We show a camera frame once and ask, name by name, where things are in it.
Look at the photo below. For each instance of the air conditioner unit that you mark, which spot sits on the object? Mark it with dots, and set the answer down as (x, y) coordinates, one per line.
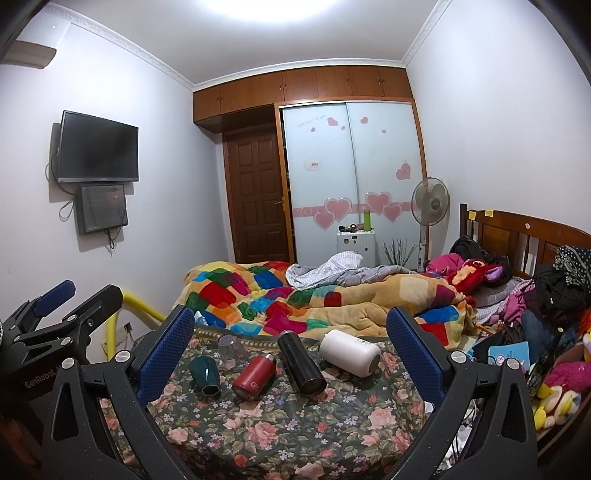
(28, 54)

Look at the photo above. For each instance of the red thermos bottle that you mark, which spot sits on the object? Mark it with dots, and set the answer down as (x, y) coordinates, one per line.
(253, 380)

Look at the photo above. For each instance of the floral tablecloth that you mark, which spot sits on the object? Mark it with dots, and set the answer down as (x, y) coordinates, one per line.
(355, 429)

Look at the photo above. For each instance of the standing electric fan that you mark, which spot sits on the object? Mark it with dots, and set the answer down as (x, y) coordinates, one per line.
(430, 204)

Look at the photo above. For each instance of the brown wooden door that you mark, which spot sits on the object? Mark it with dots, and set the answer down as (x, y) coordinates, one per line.
(255, 196)

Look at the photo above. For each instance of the colourful patchwork blanket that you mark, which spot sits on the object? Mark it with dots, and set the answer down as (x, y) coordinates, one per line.
(256, 300)

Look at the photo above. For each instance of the small wall mounted monitor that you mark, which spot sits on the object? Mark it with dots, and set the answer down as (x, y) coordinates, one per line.
(100, 208)

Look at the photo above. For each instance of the white thermos bottle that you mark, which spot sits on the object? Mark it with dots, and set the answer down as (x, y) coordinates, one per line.
(352, 354)

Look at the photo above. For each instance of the blue notebook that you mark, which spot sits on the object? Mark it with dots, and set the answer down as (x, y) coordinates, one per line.
(518, 351)

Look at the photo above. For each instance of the pink yellow plush toy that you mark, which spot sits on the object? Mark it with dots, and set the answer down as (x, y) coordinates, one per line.
(560, 396)

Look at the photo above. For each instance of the dark green faceted cup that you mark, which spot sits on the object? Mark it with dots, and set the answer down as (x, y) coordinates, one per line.
(204, 372)

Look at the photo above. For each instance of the wall mounted black television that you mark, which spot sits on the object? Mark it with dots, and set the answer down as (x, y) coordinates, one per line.
(95, 149)

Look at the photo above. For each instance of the black bag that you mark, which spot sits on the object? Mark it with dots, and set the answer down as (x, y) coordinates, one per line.
(559, 300)

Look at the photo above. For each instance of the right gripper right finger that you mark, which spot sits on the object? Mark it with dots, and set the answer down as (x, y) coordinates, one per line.
(482, 424)

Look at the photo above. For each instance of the wooden overhead cabinets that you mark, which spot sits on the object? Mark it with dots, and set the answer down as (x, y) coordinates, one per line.
(250, 101)

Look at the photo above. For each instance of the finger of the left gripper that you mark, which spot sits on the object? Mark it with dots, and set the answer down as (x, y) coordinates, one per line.
(87, 313)
(29, 314)

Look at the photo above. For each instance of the green bottle on cabinet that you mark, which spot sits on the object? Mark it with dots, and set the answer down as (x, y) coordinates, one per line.
(367, 221)

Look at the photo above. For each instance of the wooden bed headboard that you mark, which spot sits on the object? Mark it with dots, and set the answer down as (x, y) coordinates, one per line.
(525, 241)

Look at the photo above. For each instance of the clear glass cup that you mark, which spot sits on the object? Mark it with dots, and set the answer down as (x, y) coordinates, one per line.
(231, 349)

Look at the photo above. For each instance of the red plush toy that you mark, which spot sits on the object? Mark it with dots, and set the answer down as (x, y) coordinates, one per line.
(473, 274)

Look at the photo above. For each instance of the white bedside cabinet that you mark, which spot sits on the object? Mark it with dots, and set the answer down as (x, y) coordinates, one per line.
(361, 242)

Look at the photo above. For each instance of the black thermos bottle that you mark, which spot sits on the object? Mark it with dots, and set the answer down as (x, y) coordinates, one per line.
(303, 370)

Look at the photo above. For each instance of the grey white crumpled sheet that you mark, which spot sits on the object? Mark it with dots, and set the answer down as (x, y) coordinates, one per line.
(343, 269)

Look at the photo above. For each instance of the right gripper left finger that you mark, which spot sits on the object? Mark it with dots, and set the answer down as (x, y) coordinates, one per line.
(77, 443)

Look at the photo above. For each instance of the sliding wardrobe with hearts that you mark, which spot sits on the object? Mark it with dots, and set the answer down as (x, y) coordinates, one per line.
(344, 158)

